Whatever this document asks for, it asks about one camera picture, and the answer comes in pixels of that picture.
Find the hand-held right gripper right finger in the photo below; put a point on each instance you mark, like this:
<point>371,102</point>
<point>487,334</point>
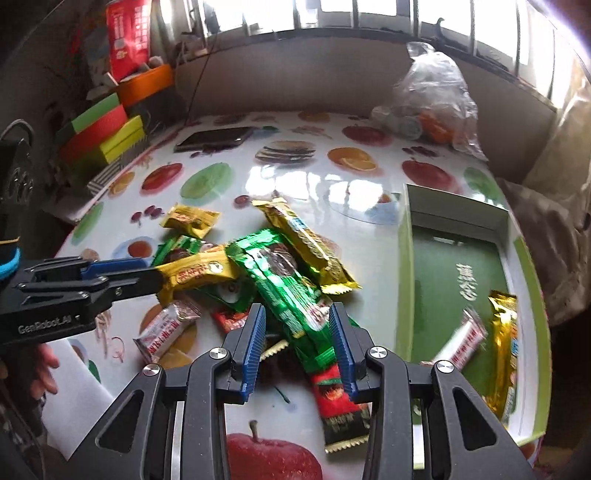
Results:
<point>344,357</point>

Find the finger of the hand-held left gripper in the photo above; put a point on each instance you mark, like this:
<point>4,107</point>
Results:
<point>115,266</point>
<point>131,286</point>

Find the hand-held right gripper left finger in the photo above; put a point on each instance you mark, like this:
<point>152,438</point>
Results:
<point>251,357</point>

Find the small red snack packet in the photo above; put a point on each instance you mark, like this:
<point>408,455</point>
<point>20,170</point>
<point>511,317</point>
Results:
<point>228,321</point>

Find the green biscuit packet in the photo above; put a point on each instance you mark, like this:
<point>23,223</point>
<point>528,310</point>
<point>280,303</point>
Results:
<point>277,290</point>
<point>178,247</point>

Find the yellow snack packet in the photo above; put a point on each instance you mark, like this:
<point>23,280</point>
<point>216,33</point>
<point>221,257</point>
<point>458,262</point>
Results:
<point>198,272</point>
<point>189,220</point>

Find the green cardboard box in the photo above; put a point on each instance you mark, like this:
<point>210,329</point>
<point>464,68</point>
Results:
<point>452,277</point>

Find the person's left hand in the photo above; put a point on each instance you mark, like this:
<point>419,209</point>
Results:
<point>44,364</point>

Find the red and black snack bar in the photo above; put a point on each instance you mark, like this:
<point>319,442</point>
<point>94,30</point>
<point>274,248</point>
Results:
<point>341,408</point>

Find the white and red candy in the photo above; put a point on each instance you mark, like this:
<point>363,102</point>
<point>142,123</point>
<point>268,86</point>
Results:
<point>164,330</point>
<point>461,341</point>

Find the striped box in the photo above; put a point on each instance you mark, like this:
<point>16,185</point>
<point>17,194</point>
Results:
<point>104,177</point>

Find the long gold snack bar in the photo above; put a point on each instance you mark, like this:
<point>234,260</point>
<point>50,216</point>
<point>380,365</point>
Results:
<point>304,244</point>

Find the yellow-green box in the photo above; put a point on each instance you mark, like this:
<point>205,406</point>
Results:
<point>121,138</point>

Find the shiny gold snack packet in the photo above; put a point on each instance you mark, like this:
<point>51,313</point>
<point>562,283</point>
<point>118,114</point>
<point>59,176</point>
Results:
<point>503,350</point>

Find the black smartphone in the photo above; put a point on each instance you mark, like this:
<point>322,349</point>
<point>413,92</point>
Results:
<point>214,137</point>

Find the orange box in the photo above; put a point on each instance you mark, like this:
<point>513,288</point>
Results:
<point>145,85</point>

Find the red bag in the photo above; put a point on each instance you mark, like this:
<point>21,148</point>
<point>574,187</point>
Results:
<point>129,41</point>

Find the round white lidded cup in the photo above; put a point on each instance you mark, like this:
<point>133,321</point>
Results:
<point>408,127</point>

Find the orange packet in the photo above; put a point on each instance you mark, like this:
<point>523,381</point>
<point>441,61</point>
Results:
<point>434,124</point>

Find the beige patterned cloth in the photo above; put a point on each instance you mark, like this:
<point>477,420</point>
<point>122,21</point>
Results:
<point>549,207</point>

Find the clear plastic bag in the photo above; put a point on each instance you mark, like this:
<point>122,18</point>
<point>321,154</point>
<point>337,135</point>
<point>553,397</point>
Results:
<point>429,83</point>

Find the window with metal frame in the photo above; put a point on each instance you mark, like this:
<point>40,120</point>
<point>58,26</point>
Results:
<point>323,14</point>

